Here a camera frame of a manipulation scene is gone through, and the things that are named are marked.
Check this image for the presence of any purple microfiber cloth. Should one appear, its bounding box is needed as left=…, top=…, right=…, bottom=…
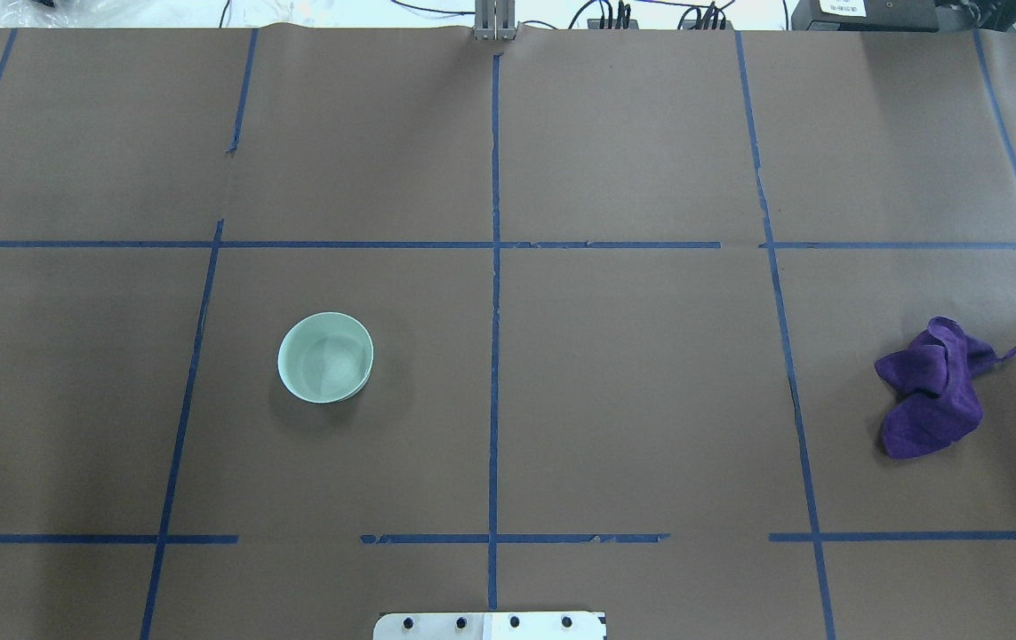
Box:
left=874, top=316, right=1016, bottom=460

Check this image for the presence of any black computer box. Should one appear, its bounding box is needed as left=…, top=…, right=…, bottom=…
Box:
left=789, top=1, right=940, bottom=33

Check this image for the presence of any mint green bowl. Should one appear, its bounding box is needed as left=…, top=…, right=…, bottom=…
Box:
left=276, top=311, right=374, bottom=404

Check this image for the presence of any clear plastic bag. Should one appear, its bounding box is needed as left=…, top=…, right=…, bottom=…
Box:
left=0, top=0, right=153, bottom=28

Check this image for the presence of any aluminium frame post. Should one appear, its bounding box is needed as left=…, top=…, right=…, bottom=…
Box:
left=474, top=0, right=519, bottom=41

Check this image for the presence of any white camera stand column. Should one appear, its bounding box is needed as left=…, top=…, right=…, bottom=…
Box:
left=372, top=611, right=608, bottom=639

